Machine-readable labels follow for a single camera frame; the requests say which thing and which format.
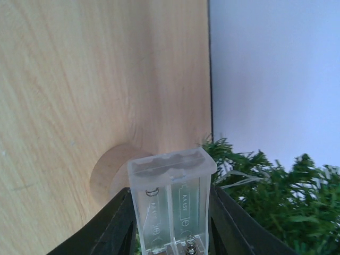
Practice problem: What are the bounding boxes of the clear plastic battery box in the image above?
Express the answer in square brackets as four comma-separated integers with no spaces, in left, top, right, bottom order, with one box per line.
[127,147,217,254]

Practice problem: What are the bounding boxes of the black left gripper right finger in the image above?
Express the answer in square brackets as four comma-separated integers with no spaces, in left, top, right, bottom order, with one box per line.
[208,186,296,255]

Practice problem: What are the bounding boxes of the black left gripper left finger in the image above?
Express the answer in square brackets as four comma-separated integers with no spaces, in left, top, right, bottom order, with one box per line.
[48,188,137,255]

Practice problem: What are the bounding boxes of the round wooden tree base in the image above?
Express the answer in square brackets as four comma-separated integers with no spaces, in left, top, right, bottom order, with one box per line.
[89,143,152,207]

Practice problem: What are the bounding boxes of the small green christmas tree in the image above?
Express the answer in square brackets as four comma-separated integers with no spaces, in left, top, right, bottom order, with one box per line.
[201,137,339,254]

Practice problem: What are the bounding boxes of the clear wire fairy lights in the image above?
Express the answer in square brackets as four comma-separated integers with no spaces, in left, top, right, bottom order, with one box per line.
[215,167,340,189]

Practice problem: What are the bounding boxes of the black enclosure frame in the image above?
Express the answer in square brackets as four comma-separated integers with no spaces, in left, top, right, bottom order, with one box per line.
[207,0,214,140]

